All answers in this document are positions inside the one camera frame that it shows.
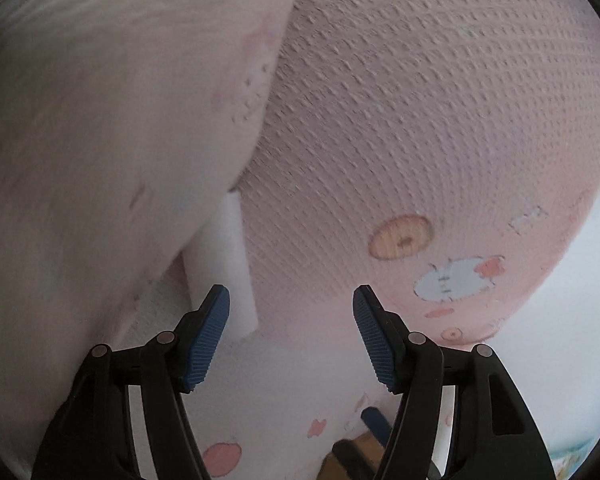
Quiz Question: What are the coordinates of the pink Hello Kitty sofa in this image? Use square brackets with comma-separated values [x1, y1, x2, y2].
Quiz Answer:
[114, 0, 600, 480]

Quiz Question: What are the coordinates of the white paper roll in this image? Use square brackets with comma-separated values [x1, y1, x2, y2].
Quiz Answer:
[182, 191, 259, 341]

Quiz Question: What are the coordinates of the pale pink printed pillow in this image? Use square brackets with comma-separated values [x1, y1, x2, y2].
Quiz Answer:
[0, 0, 294, 479]

